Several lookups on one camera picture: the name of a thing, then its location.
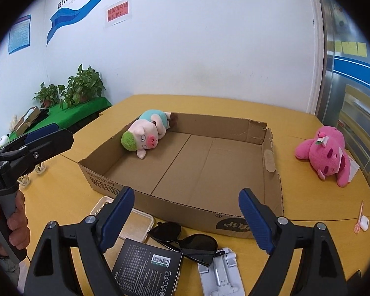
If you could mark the person's left hand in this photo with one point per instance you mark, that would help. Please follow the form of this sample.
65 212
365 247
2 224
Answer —
18 225

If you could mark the small potted plant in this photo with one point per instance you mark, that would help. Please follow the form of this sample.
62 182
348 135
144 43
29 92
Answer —
46 94

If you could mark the black sunglasses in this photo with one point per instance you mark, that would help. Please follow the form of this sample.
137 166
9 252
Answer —
197 246

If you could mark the blue bordered wall poster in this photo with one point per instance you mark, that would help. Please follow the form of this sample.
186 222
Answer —
19 34

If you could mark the black product box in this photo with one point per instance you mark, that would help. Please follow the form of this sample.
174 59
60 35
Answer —
141 268

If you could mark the glass door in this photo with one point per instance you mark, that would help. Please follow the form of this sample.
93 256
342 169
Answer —
351 92

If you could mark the shallow cardboard box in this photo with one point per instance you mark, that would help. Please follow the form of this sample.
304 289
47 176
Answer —
203 166

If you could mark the small open cardboard box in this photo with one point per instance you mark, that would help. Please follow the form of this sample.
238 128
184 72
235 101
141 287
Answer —
26 120

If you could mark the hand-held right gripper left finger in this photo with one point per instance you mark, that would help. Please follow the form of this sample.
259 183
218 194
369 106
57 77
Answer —
120 219

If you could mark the light purple phone stand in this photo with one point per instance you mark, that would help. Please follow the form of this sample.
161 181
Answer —
219 277

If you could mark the pig plush toy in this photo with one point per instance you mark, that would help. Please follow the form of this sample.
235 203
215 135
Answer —
145 129

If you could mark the white earbuds case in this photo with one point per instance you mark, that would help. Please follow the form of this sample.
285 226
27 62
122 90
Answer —
363 223

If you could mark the yellow sticky note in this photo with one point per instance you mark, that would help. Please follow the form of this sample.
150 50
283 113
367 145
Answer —
361 50
350 47
338 47

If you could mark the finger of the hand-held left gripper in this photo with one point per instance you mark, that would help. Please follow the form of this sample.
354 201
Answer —
43 130
49 144

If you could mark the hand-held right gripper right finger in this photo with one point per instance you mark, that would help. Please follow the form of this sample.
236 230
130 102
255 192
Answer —
254 219

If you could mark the person's left forearm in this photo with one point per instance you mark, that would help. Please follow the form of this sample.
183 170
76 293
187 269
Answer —
3 268

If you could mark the large potted plant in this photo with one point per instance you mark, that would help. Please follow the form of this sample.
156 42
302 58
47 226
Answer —
83 83

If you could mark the white card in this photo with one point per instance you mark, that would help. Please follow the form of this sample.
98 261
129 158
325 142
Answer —
354 168

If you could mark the pink plush toy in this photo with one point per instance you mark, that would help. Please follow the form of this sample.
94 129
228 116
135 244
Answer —
320 151

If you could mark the beige clear phone case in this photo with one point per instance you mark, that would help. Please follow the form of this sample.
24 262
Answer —
135 225

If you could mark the blue ribbon wall decal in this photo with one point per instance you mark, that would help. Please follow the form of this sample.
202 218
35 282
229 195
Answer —
67 15

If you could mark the red and white wall sign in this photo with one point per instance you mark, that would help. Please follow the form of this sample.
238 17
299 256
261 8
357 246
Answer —
118 13

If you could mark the pink pen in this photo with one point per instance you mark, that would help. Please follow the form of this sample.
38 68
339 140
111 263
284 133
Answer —
360 212

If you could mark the small panda toy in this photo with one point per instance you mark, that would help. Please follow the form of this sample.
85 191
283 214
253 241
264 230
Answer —
3 141

